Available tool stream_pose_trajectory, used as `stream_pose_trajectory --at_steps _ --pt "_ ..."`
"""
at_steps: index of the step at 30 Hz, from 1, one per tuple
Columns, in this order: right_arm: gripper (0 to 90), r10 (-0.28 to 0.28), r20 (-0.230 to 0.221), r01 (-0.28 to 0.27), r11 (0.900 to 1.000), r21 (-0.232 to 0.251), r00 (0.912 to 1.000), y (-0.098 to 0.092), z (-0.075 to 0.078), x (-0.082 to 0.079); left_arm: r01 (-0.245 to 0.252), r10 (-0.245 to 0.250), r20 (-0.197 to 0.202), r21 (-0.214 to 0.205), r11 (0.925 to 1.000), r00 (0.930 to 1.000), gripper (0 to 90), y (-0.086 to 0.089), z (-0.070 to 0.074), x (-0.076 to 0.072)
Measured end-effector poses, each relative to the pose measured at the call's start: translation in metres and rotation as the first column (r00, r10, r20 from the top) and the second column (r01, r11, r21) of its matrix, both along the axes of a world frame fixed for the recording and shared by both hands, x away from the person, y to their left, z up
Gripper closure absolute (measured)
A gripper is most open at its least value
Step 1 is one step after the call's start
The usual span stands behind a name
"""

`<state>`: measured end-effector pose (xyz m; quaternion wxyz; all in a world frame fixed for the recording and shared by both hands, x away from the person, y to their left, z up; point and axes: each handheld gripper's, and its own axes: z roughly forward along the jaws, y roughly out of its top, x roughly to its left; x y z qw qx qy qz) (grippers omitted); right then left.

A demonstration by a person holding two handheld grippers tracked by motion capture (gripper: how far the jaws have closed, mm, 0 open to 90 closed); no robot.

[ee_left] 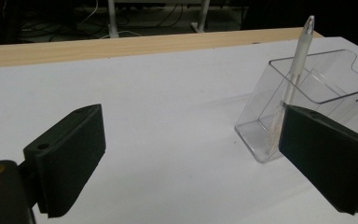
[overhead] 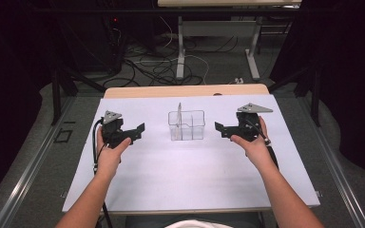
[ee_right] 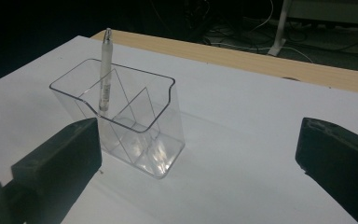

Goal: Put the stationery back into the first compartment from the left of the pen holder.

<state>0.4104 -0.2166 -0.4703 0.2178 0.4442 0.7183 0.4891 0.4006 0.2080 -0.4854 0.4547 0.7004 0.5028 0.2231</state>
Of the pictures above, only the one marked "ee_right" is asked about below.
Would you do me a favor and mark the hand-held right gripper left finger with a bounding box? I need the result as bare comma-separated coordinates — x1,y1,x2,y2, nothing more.
10,117,103,224

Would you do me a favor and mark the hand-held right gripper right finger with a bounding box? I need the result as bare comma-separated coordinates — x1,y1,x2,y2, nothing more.
295,117,358,224

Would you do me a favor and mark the clear plastic pen holder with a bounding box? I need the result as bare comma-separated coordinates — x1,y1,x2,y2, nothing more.
48,58,186,180

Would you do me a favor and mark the white pen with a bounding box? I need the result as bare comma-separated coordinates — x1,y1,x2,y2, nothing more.
98,27,114,118

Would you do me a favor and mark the white table sheet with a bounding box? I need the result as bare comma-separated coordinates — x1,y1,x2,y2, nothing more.
0,35,358,224

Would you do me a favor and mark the white metal-legged desk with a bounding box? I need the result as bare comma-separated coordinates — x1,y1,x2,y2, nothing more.
267,0,358,57

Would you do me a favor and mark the white floor cable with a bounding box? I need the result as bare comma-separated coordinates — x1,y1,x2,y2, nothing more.
211,0,315,64

